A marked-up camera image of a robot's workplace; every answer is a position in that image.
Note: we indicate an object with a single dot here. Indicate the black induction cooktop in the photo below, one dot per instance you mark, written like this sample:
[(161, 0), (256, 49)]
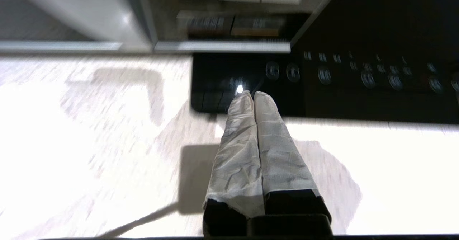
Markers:
[(376, 96)]

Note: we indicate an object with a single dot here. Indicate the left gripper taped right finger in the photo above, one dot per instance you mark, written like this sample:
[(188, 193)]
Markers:
[(283, 161)]

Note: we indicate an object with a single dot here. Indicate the silver Panasonic microwave oven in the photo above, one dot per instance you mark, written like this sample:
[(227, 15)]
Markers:
[(222, 24)]

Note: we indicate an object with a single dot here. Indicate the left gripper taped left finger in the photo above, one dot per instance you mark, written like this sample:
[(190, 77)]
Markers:
[(238, 161)]

